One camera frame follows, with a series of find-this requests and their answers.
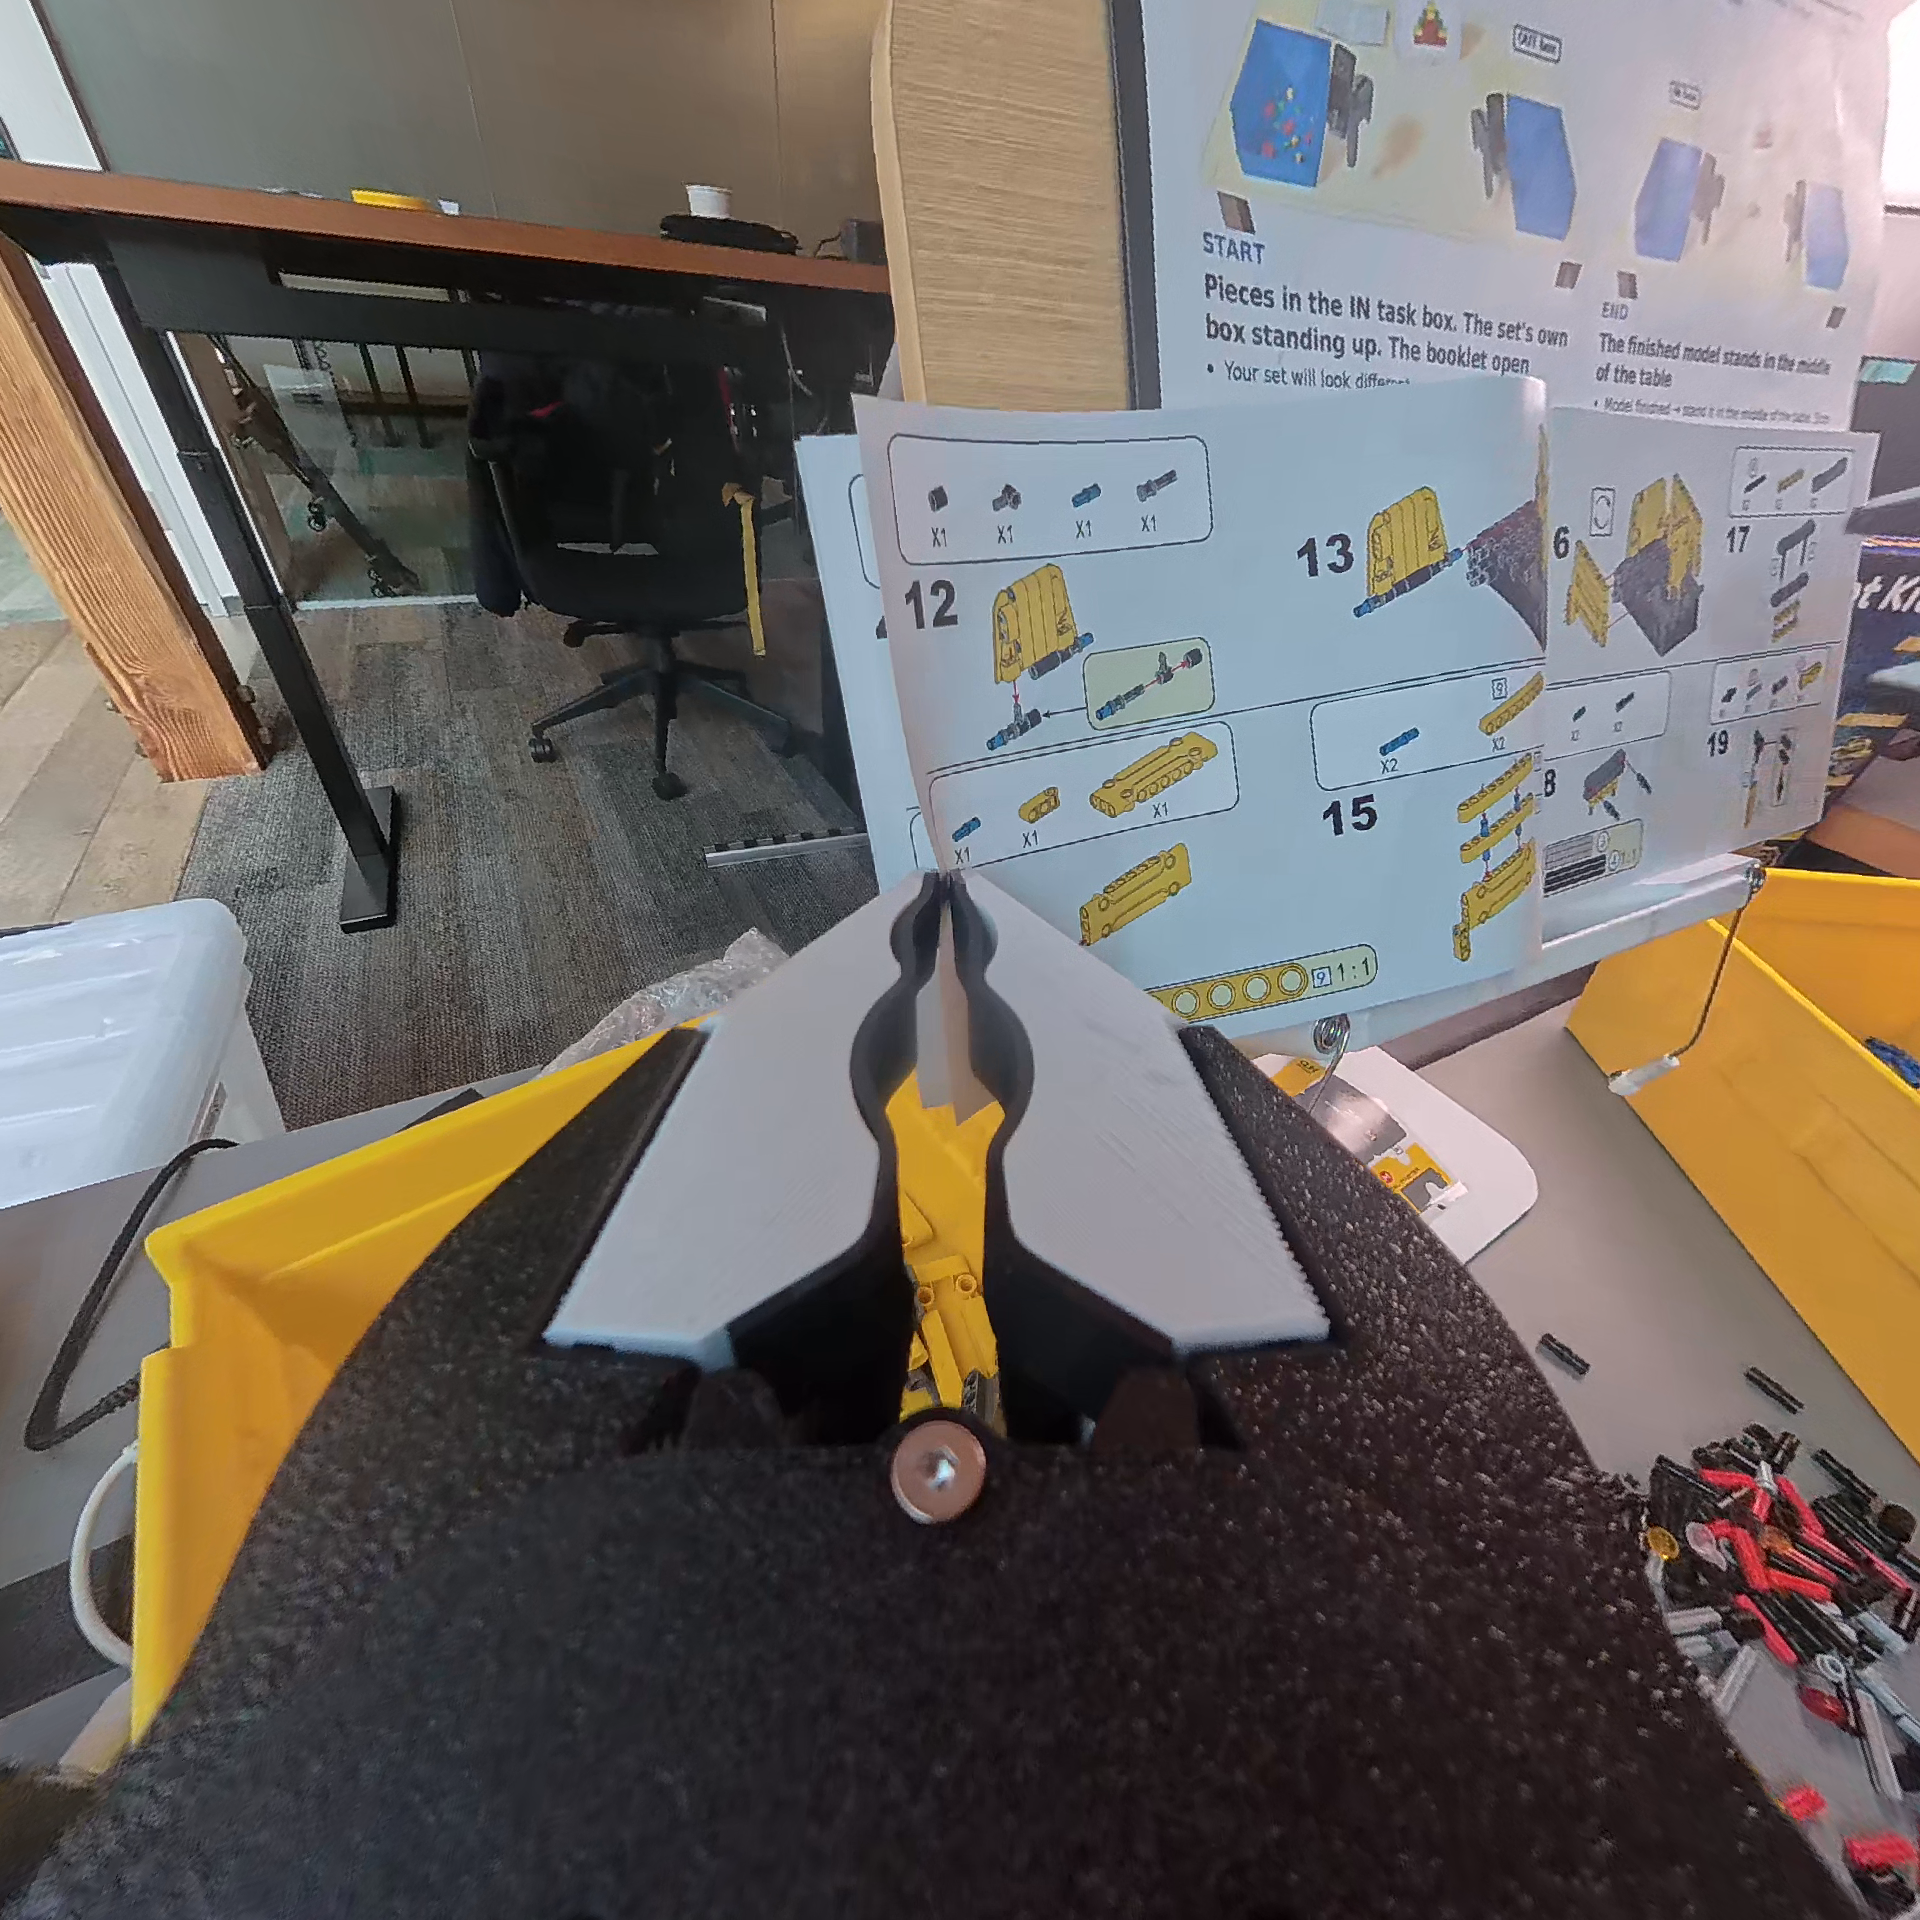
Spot wire page holder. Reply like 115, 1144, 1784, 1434
1608, 859, 1776, 1099

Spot wooden post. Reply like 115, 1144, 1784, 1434
0, 239, 274, 784

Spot printed task sheet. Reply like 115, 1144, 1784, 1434
1136, 0, 1894, 442

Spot black braided cable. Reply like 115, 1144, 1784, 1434
18, 1136, 245, 1451

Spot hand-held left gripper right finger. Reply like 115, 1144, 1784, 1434
950, 871, 1340, 1368

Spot robot kit box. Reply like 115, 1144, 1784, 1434
1819, 358, 1920, 881

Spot lego instruction booklet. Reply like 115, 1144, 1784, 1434
791, 372, 1880, 1041

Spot pile of small lego pieces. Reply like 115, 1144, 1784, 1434
1534, 1328, 1920, 1884

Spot wooden stand board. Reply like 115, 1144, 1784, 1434
870, 0, 1771, 1058

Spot clear plastic bag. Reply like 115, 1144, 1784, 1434
574, 928, 794, 1056

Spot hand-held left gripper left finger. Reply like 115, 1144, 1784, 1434
539, 871, 952, 1375

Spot yellow plastic bin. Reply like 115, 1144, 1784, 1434
132, 1019, 1056, 1745
1563, 865, 1920, 1471

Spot printed parts leaflet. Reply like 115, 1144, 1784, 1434
1286, 1050, 1468, 1204

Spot wooden top office desk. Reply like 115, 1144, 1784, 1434
0, 159, 902, 936

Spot clear plastic storage box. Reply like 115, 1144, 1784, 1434
0, 896, 291, 1211

